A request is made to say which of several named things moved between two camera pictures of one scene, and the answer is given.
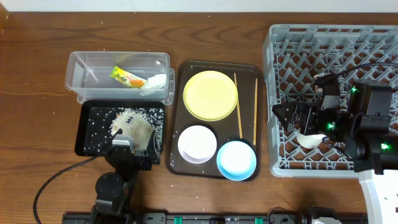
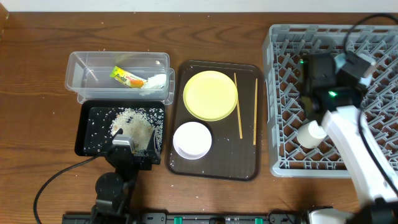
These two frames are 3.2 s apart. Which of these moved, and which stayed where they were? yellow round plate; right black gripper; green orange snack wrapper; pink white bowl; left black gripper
Moved: right black gripper; pink white bowl
Stayed: yellow round plate; green orange snack wrapper; left black gripper
